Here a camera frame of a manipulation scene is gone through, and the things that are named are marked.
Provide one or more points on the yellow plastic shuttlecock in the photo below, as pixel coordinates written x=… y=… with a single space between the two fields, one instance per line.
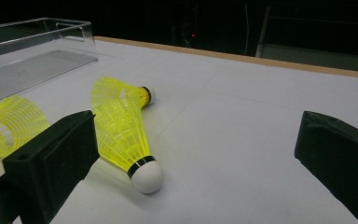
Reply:
x=130 y=91
x=124 y=146
x=15 y=121

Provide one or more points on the clear plastic storage box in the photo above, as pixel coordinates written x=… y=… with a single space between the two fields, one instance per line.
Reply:
x=28 y=71

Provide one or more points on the white table sheet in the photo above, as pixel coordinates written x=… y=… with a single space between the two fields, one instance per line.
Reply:
x=230 y=124

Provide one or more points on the white metal desk frame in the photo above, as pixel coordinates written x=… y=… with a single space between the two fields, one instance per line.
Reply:
x=307 y=56

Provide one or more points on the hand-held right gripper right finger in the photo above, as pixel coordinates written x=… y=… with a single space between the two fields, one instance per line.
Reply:
x=338 y=155

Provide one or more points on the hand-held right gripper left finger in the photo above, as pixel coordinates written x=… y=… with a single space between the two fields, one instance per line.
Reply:
x=52 y=155

